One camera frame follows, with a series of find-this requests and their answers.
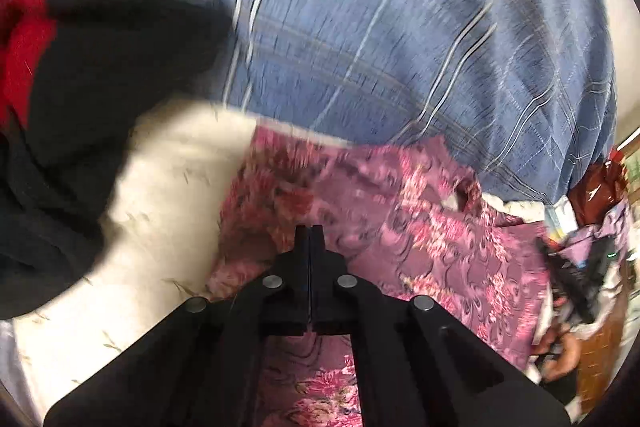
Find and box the white leaf-print bedsheet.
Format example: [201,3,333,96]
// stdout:
[0,99,261,427]

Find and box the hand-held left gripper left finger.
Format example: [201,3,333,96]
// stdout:
[44,224,312,427]

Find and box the lilac printed cloth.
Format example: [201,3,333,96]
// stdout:
[560,202,636,268]

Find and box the person's right hand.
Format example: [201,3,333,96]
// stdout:
[532,332,583,383]

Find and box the purple floral shirt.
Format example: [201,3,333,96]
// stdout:
[207,127,553,427]

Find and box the dark red plastic bag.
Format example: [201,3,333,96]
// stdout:
[567,157,628,228]

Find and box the white and yellow packet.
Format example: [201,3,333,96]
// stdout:
[545,202,576,233]

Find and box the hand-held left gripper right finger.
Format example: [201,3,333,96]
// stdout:
[310,224,571,427]

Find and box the black and red garment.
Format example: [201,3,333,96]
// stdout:
[0,0,241,320]

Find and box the blue plaid quilt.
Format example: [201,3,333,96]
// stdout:
[0,0,618,202]

